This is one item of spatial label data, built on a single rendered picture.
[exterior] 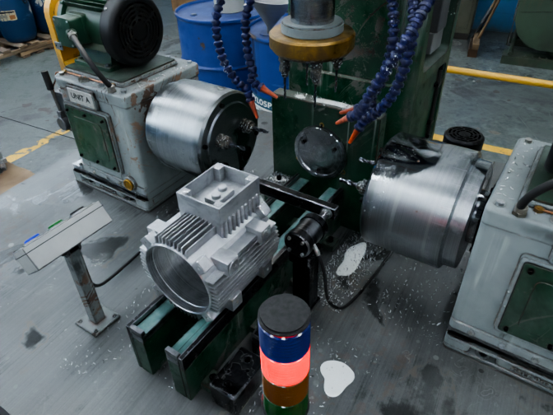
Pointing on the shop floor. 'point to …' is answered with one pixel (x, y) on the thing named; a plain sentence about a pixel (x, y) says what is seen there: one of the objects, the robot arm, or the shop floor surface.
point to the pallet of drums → (23, 28)
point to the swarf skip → (531, 34)
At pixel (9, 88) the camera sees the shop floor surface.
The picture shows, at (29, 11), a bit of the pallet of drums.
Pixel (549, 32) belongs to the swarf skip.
